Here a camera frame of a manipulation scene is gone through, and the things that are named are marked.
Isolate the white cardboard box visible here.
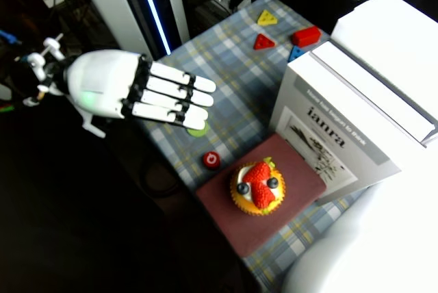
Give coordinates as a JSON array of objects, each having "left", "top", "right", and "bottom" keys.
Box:
[{"left": 268, "top": 51, "right": 402, "bottom": 205}]

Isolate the red rectangular block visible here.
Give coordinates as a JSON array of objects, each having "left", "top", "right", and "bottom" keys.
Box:
[{"left": 291, "top": 25, "right": 322, "bottom": 48}]

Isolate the white pillar with blue light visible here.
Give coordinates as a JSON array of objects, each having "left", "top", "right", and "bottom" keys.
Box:
[{"left": 70, "top": 0, "right": 191, "bottom": 61}]

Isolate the blue triangle block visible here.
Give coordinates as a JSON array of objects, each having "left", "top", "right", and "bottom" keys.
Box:
[{"left": 287, "top": 45, "right": 306, "bottom": 64}]

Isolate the yellow triangle block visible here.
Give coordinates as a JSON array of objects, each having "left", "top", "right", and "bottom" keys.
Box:
[{"left": 257, "top": 9, "right": 278, "bottom": 27}]

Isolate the red triangle block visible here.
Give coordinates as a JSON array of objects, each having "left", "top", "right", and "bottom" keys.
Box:
[{"left": 253, "top": 33, "right": 276, "bottom": 51}]

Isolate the green round disc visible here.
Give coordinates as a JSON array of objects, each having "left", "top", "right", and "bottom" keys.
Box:
[{"left": 186, "top": 120, "right": 210, "bottom": 139}]

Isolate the white power strip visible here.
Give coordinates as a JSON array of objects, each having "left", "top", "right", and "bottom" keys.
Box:
[{"left": 214, "top": 0, "right": 253, "bottom": 14}]

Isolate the blue plaid tablecloth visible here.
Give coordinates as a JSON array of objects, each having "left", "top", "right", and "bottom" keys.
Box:
[{"left": 142, "top": 0, "right": 374, "bottom": 293}]

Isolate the red round button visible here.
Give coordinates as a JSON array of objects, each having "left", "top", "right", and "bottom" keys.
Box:
[{"left": 202, "top": 151, "right": 220, "bottom": 170}]

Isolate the toy strawberry cupcake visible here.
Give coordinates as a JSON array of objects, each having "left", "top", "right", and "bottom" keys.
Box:
[{"left": 229, "top": 156, "right": 287, "bottom": 217}]

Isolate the maroon cloth mat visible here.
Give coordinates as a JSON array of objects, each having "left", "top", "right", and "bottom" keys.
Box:
[{"left": 195, "top": 133, "right": 328, "bottom": 258}]

